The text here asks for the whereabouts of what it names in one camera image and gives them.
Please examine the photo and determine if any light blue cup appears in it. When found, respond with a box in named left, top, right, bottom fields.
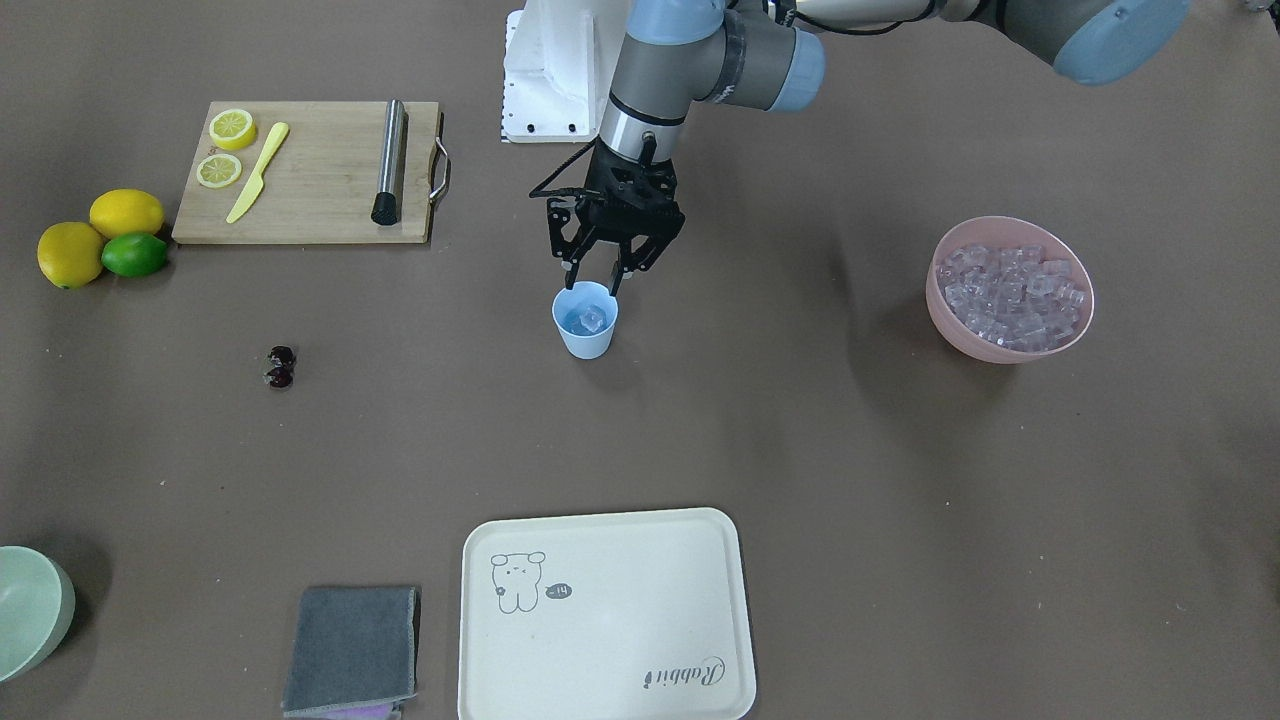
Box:
left=550, top=281, right=620, bottom=360

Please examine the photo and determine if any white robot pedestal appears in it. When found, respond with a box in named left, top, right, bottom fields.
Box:
left=500, top=1, right=634, bottom=143

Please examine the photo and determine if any grey folded cloth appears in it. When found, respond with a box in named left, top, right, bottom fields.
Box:
left=282, top=585, right=419, bottom=719

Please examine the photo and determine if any ice cube in cup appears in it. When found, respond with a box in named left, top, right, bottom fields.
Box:
left=564, top=304, right=611, bottom=337

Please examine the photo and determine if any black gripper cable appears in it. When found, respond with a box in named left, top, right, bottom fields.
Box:
left=529, top=140, right=599, bottom=201

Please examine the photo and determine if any lemon half lower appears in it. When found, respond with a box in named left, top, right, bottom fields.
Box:
left=195, top=152, right=243, bottom=190

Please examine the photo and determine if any dark cherry upper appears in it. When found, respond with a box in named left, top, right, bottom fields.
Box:
left=268, top=345, right=297, bottom=369

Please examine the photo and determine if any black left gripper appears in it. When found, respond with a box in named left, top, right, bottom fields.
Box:
left=547, top=140, right=685, bottom=297

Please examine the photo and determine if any lemon half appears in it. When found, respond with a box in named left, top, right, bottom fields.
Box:
left=207, top=108, right=257, bottom=151
left=195, top=152, right=243, bottom=190

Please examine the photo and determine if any clear ice cubes pile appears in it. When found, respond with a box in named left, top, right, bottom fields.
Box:
left=933, top=243, right=1092, bottom=355

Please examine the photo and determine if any cream rabbit tray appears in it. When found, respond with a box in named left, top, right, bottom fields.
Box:
left=457, top=507, right=756, bottom=719

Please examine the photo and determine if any green lime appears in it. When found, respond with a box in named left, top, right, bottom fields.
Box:
left=101, top=232, right=169, bottom=277

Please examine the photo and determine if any dark cherry lower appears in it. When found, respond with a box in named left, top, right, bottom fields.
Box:
left=262, top=366, right=294, bottom=389

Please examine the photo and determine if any yellow lemon near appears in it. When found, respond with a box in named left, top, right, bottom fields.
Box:
left=37, top=222, right=106, bottom=290

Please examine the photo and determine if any dark cherry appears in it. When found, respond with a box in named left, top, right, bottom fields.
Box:
left=262, top=366, right=294, bottom=389
left=268, top=345, right=297, bottom=369

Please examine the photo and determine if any pink bowl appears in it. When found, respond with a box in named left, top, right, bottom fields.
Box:
left=925, top=217, right=1094, bottom=364

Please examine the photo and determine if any mint green bowl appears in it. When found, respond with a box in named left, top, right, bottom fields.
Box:
left=1, top=546, right=76, bottom=682

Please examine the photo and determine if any yellow lemon far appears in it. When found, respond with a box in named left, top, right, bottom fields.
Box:
left=90, top=188, right=165, bottom=240

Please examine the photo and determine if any yellow plastic knife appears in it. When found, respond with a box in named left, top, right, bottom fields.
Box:
left=225, top=122, right=291, bottom=224

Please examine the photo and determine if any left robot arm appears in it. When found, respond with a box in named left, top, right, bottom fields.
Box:
left=531, top=1, right=1190, bottom=295

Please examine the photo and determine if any lemon half upper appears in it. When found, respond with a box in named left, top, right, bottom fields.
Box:
left=207, top=108, right=257, bottom=151

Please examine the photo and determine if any yellow lemon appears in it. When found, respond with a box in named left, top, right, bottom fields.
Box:
left=90, top=188, right=165, bottom=240
left=37, top=222, right=106, bottom=290

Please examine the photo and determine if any bamboo cutting board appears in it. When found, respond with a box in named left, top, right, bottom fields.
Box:
left=172, top=100, right=451, bottom=245

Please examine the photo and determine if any steel muddler black tip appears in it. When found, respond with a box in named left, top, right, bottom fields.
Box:
left=370, top=99, right=408, bottom=227

